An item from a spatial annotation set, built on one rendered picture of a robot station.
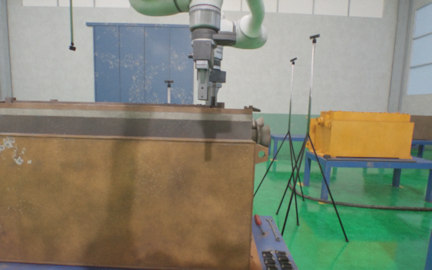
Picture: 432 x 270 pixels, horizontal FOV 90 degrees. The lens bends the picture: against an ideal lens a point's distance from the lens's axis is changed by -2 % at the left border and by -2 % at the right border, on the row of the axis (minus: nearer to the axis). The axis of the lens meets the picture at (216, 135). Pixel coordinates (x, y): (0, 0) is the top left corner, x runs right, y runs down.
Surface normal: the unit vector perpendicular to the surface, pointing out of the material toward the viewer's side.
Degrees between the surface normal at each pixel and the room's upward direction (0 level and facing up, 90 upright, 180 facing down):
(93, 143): 90
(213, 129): 90
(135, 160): 90
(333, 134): 90
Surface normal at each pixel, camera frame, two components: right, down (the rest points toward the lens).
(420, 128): 0.00, 0.12
